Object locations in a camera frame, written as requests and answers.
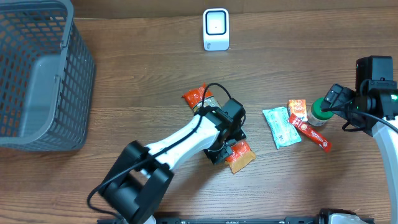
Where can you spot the orange snack packet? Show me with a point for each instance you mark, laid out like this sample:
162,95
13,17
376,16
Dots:
298,108

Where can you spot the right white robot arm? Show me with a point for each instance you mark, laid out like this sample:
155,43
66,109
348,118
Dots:
374,112

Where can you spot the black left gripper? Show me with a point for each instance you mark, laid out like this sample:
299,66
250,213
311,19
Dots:
222,150

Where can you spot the dark grey plastic basket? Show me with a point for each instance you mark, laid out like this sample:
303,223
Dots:
47,77

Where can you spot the spaghetti pack orange ends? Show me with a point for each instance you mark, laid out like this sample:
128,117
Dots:
241,154

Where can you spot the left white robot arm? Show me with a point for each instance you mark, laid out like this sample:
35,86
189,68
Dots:
139,178

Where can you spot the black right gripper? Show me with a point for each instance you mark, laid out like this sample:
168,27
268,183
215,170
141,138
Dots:
332,97

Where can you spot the red sachet stick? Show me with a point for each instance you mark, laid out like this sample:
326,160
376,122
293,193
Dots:
312,134

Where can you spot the green lid jar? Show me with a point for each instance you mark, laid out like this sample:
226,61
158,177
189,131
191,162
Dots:
315,115

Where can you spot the mint green wipes pack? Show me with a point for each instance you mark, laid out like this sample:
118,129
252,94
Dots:
284,133

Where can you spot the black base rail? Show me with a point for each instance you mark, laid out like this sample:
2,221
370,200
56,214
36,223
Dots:
286,220

